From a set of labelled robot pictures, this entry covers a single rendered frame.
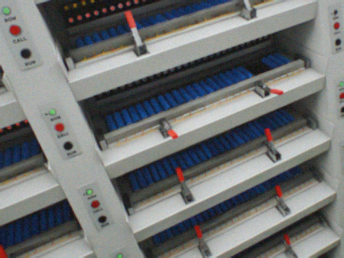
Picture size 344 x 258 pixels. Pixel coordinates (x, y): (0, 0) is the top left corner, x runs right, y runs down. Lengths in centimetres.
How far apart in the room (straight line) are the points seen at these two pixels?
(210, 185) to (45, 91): 47
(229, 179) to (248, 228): 19
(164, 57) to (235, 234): 56
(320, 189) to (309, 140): 19
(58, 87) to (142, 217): 38
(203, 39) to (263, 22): 15
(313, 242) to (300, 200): 20
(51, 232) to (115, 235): 16
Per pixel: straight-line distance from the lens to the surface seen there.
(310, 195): 103
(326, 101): 89
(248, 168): 83
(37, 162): 73
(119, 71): 61
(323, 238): 117
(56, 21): 79
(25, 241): 85
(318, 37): 84
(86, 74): 61
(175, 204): 78
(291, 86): 80
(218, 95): 73
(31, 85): 61
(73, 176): 67
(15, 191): 72
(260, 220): 96
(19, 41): 60
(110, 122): 73
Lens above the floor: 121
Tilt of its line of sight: 20 degrees down
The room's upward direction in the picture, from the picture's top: 16 degrees counter-clockwise
